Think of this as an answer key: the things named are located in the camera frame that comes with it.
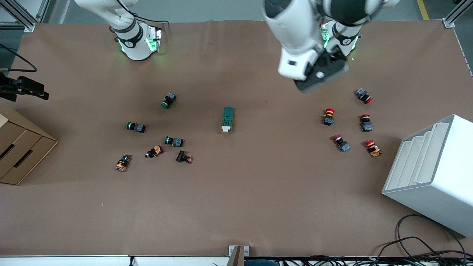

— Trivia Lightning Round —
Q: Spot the cardboard drawer box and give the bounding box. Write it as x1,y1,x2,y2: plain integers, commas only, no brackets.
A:
0,105,59,186

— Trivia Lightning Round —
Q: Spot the black push button orange block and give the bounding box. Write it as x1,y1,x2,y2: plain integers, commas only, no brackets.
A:
145,145,164,159
115,154,132,173

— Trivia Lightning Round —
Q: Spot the brown paper table cover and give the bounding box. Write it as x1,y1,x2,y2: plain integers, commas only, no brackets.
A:
0,18,473,257

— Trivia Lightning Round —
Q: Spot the red mushroom button orange block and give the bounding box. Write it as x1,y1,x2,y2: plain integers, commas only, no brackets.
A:
364,139,382,158
322,108,336,126

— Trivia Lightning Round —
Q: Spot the white slotted bin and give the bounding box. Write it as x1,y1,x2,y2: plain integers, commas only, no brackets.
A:
382,114,473,238

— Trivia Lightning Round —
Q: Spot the aluminium frame post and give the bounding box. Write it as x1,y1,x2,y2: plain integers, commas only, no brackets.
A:
442,0,473,29
0,0,50,33

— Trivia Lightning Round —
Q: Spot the black switch red tip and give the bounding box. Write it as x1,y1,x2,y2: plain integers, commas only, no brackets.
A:
176,150,194,164

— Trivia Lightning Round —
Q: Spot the white table edge rail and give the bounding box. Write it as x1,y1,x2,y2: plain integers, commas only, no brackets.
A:
0,255,229,266

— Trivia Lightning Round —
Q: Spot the metal table bracket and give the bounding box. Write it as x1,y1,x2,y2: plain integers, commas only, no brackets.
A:
228,245,250,266

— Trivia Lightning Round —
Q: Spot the black floor cable bundle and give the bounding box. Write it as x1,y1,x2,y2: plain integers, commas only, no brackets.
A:
259,214,473,266

